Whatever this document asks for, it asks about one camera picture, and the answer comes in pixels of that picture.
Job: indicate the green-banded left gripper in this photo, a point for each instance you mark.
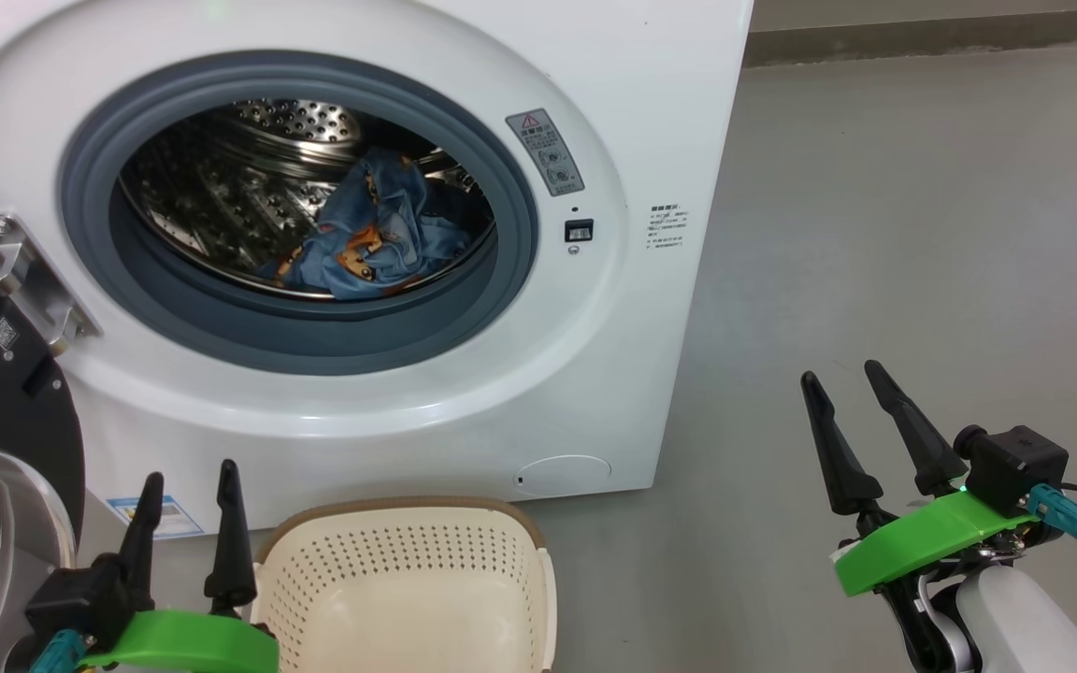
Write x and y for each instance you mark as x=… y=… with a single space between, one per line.
x=193 y=645

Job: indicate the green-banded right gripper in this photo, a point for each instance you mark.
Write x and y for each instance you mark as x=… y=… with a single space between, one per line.
x=922 y=542

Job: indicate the black round glass washer door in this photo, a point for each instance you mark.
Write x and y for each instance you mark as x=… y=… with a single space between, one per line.
x=24 y=439

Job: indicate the cream perforated laundry basket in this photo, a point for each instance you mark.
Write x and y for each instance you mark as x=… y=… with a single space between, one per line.
x=408 y=598

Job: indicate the white front-load washing machine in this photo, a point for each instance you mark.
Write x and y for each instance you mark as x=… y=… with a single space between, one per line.
x=595 y=374

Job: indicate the silver metal door hinge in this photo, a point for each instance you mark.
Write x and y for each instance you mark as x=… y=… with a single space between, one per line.
x=34 y=280

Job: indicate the grey rubber door seal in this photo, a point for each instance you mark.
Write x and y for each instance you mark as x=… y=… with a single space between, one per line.
x=85 y=215

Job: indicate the blue energy label sticker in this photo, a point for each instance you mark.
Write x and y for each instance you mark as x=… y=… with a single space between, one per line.
x=155 y=517

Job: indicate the round white filter cap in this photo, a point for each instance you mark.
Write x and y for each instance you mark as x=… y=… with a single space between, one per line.
x=562 y=475

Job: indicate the grey warning label sticker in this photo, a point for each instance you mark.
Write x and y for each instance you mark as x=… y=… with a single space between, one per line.
x=546 y=152

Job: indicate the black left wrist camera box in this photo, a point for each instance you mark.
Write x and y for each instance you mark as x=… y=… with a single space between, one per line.
x=76 y=594

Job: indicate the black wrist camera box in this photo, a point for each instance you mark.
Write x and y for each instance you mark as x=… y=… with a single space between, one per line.
x=76 y=594
x=1020 y=467

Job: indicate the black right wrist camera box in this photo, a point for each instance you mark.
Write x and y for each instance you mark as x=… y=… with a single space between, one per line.
x=1020 y=467

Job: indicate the teal left camera connector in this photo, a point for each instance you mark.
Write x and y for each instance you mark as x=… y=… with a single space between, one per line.
x=57 y=652

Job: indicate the teal camera connector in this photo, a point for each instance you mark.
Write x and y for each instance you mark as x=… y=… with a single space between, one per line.
x=57 y=652
x=1067 y=516

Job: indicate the teal right camera connector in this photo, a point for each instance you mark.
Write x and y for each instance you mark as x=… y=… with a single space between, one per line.
x=1067 y=516

